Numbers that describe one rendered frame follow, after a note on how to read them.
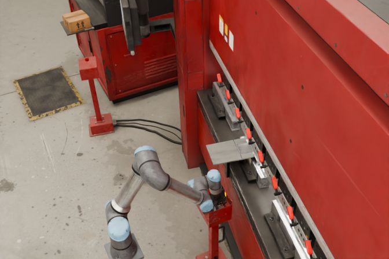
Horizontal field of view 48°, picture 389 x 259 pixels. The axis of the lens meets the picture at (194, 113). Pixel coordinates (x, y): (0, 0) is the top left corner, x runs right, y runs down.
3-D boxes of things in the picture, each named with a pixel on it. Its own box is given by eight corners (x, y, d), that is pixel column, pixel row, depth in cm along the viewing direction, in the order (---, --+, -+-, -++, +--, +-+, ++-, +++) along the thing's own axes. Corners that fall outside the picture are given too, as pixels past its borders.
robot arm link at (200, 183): (191, 192, 246) (210, 186, 247) (186, 178, 254) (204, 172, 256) (193, 201, 251) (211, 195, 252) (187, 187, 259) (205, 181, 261)
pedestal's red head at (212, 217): (195, 205, 288) (195, 187, 277) (217, 197, 293) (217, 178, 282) (209, 228, 274) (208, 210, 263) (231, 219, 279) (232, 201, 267)
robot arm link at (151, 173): (153, 173, 212) (219, 204, 241) (149, 158, 221) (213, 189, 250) (138, 188, 216) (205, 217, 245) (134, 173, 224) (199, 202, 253)
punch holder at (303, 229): (292, 225, 221) (296, 204, 211) (307, 222, 223) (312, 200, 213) (305, 251, 210) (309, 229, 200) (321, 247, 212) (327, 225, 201)
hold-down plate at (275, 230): (263, 217, 253) (264, 213, 251) (272, 215, 254) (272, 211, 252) (284, 262, 231) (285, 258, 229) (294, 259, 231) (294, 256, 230)
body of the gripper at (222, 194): (227, 203, 269) (226, 191, 261) (214, 209, 267) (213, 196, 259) (221, 195, 274) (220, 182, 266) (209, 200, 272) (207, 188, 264)
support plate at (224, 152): (205, 146, 284) (205, 145, 283) (244, 139, 289) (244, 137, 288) (213, 165, 270) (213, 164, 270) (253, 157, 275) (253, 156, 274)
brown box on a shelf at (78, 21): (59, 22, 426) (57, 10, 418) (85, 16, 434) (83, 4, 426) (67, 36, 405) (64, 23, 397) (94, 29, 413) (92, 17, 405)
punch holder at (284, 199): (276, 196, 237) (279, 174, 226) (291, 192, 238) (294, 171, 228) (287, 218, 225) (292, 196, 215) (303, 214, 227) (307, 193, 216)
